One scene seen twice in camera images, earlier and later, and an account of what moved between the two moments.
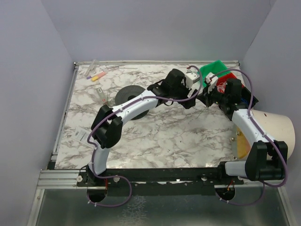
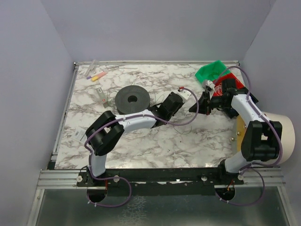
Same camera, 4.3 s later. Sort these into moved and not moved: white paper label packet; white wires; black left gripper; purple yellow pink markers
Moved: black left gripper
Not moved: white wires; white paper label packet; purple yellow pink markers
